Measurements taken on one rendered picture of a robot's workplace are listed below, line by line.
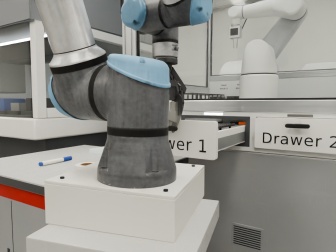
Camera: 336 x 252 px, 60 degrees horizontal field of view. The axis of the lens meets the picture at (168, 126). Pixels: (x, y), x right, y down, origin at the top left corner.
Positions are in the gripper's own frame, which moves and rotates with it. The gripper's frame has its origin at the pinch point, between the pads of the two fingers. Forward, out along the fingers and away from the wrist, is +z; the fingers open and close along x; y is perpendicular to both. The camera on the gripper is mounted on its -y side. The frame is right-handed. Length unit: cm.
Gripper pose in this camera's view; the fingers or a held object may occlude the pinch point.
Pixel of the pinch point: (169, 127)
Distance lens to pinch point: 87.8
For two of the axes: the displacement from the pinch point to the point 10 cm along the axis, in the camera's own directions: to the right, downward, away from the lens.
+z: 0.0, 10.0, 0.8
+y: -5.4, 0.7, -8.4
